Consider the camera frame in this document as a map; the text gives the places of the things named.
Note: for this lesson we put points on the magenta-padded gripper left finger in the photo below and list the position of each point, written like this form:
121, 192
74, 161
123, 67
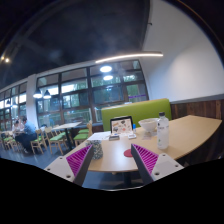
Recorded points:
78, 160

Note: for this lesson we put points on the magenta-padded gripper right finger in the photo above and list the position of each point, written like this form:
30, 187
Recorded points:
148, 159

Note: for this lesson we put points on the clear water bottle black cap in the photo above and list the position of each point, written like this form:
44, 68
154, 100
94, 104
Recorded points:
162, 133

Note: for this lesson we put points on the black-and-white speckled mug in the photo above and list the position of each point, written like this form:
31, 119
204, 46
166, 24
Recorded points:
97, 150

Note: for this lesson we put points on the group of green-seated wooden chairs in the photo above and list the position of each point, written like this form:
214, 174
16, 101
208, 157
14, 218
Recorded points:
57, 137

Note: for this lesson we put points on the white paper sheets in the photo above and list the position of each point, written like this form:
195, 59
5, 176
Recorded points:
99, 135

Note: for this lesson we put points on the small blue-capped bottle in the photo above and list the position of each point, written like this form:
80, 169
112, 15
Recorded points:
134, 128

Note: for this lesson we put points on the light wooden dining table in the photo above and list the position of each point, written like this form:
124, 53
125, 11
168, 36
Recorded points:
66, 126

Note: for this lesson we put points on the small dark box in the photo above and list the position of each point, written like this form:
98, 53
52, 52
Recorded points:
114, 137

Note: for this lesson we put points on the sticker-covered black tablet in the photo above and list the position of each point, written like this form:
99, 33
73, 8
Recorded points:
121, 126

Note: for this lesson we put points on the green upholstered bench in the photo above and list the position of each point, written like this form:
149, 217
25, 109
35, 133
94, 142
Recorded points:
136, 111

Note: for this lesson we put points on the person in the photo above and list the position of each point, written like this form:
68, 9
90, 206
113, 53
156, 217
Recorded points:
29, 131
15, 126

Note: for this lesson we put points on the black pendant lamp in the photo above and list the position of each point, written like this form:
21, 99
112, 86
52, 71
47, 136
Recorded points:
37, 94
47, 95

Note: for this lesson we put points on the round pendant lamp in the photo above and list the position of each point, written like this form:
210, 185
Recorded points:
106, 69

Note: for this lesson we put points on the long curved ceiling light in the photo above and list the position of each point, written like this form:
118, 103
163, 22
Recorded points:
130, 56

